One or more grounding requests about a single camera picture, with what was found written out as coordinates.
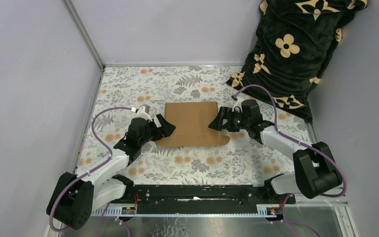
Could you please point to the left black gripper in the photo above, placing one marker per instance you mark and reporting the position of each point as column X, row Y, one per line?
column 166, row 130

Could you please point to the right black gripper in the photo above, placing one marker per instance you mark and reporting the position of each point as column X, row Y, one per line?
column 224, row 113

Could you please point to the brown cardboard box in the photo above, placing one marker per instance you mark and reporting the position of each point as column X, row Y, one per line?
column 191, row 120

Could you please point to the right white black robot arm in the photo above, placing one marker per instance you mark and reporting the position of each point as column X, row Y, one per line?
column 315, row 171

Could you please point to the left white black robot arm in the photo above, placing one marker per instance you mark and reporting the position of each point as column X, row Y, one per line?
column 94, row 176

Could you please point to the black floral blanket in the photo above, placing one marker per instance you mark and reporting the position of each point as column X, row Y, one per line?
column 295, row 43

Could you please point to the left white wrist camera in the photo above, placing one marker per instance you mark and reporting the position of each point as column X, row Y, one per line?
column 143, row 112

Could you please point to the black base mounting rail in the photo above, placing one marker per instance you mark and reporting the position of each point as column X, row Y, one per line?
column 199, row 199

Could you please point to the aluminium frame rail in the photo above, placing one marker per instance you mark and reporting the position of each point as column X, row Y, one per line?
column 126, row 210

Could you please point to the aluminium corner post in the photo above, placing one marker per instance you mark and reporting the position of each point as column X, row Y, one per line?
column 74, row 15

